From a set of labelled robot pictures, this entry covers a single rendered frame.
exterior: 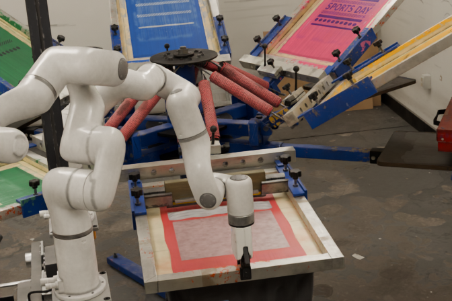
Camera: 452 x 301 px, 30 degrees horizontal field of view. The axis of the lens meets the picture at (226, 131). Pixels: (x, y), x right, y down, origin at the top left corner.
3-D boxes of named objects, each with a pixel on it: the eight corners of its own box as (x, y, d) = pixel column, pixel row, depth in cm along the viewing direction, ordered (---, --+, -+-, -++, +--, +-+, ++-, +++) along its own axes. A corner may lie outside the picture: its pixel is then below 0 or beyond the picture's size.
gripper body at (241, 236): (224, 212, 243) (227, 247, 247) (231, 226, 234) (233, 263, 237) (250, 209, 244) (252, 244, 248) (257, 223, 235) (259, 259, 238)
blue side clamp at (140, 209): (148, 228, 286) (146, 209, 284) (133, 230, 285) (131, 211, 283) (142, 195, 314) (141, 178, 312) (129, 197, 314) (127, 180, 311)
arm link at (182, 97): (120, 78, 227) (134, 65, 241) (148, 150, 232) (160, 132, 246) (175, 60, 223) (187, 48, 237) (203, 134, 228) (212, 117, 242)
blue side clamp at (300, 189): (308, 208, 293) (307, 190, 291) (294, 210, 292) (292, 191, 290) (288, 179, 321) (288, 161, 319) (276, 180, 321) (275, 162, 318)
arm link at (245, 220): (224, 206, 243) (225, 215, 244) (229, 218, 234) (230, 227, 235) (250, 203, 244) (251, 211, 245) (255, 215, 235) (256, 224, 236)
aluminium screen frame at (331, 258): (344, 268, 247) (344, 256, 246) (145, 294, 239) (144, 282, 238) (285, 175, 321) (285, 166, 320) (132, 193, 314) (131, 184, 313)
